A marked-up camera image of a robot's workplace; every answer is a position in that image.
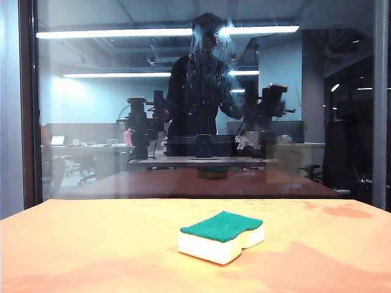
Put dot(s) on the dark brown window frame post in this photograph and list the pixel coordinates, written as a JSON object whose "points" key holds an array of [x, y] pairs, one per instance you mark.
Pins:
{"points": [[27, 107]]}

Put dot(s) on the large glass window pane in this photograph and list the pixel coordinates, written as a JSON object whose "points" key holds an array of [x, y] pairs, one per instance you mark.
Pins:
{"points": [[122, 97]]}

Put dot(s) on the green and yellow sponge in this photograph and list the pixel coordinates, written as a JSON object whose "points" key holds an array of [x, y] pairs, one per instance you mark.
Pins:
{"points": [[220, 236]]}

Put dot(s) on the grey window frame post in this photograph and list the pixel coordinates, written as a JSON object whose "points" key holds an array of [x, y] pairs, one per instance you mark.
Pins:
{"points": [[382, 107]]}

